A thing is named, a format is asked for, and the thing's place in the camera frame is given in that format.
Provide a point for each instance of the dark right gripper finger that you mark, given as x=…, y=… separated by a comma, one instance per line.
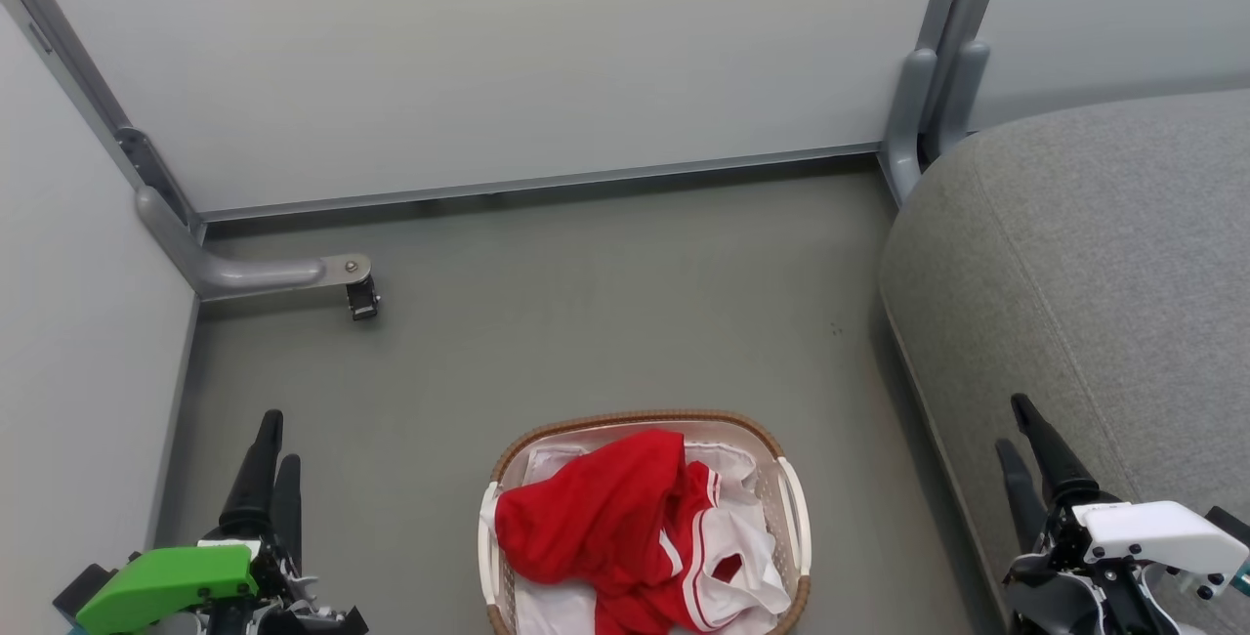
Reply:
x=1060, y=474
x=1025, y=508

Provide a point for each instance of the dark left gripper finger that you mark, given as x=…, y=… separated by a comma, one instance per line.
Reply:
x=289, y=508
x=254, y=488

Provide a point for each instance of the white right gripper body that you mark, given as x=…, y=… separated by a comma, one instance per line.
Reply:
x=1152, y=532

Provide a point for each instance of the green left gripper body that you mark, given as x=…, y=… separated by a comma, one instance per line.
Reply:
x=166, y=581

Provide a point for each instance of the red and white garment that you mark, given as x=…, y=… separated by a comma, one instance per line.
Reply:
x=596, y=518

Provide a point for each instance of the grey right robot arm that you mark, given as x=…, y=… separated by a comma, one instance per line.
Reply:
x=1060, y=611

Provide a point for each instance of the grey fabric sofa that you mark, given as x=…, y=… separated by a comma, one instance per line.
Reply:
x=1104, y=274

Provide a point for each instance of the grey partition foot bar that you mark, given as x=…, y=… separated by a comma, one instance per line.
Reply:
x=254, y=274

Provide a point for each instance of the black caster wheel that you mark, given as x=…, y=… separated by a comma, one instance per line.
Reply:
x=362, y=300

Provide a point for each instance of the white laundry basket brown rim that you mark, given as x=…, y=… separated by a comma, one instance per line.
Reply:
x=791, y=518

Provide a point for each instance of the white basket liner cloth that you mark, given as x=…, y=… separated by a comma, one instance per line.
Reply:
x=552, y=464

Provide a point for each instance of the grey partition bottom rail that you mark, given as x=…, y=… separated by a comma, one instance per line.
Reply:
x=547, y=181

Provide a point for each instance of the grey slanted partition post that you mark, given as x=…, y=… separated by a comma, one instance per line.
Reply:
x=78, y=78

